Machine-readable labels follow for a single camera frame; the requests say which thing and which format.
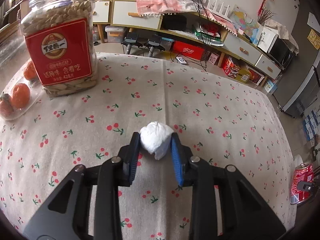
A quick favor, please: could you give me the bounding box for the grey refrigerator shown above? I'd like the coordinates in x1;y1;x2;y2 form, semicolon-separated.
273;0;319;118

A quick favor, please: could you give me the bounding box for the large red tin can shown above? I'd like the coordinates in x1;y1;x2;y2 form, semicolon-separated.
290;163;314;205

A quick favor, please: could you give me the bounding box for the white tissue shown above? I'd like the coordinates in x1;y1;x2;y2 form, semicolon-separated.
139;121;174;160

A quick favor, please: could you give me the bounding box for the orange tangerine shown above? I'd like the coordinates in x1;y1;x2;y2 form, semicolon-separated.
11;83;30;108
0;92;14;118
23;60;38;81

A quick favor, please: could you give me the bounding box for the white trash bin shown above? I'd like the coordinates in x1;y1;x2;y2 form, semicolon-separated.
294;154;304;167

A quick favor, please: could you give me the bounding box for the world map poster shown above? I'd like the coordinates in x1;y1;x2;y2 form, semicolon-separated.
230;5;263;46

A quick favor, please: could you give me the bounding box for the seed jar with red label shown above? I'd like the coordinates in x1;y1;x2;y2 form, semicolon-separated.
21;0;98;97

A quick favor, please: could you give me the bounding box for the cherry print tablecloth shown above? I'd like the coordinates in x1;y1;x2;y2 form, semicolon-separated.
1;53;296;231

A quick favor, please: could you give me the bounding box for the glass jar with wooden lid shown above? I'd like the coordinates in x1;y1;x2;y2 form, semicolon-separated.
1;21;42;121

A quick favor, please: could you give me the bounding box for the black microwave oven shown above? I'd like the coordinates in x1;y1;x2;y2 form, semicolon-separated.
268;38;295;69

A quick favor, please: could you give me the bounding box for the pink cloth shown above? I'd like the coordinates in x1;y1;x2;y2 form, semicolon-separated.
136;0;237;36

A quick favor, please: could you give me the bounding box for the red gift box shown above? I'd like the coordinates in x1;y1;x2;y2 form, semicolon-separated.
172;41;204;60

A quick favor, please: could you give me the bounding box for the long white TV cabinet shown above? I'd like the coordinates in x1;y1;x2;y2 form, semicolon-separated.
93;0;281;80

